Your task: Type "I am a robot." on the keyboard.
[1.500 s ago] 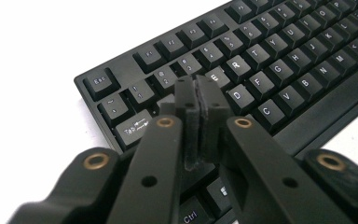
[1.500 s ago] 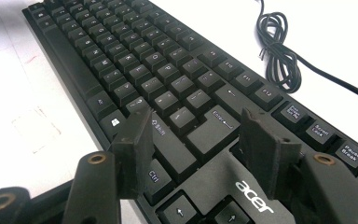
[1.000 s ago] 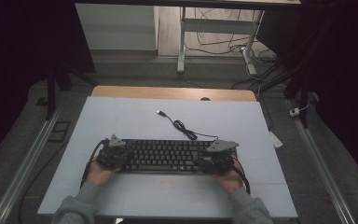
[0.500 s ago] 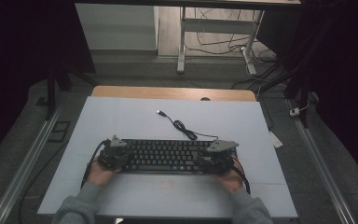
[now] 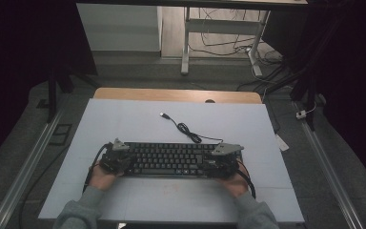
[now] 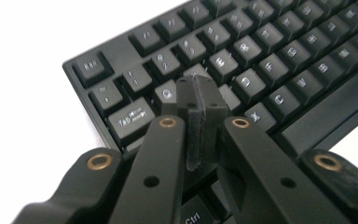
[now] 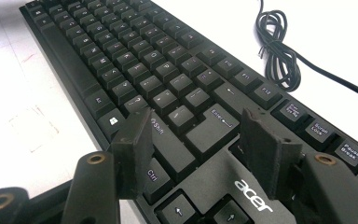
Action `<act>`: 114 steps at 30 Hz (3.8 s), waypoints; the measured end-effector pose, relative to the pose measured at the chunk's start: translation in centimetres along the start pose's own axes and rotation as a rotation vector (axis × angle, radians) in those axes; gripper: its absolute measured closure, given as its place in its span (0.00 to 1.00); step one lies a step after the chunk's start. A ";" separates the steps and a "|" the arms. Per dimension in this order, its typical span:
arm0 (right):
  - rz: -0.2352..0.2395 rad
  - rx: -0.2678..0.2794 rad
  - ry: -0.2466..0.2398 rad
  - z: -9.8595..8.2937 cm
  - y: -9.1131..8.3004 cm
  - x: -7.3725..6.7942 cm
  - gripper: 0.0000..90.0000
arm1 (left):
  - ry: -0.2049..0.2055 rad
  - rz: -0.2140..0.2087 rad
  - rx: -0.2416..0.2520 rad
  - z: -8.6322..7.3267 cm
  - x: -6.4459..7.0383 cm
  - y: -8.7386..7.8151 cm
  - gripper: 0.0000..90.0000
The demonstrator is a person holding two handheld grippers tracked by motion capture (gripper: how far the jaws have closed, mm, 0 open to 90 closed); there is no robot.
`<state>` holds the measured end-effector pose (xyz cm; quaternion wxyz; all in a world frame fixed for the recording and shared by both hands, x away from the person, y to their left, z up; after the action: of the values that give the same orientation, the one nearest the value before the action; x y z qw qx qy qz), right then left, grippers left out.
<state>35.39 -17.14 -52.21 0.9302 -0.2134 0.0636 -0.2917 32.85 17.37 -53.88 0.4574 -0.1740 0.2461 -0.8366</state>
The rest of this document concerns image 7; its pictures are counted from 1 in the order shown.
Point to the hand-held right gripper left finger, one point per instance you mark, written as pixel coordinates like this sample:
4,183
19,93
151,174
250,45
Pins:
132,161

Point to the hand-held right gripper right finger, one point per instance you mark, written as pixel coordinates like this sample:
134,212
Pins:
267,155

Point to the black computer keyboard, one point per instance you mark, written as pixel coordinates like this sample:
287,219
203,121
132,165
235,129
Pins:
167,71

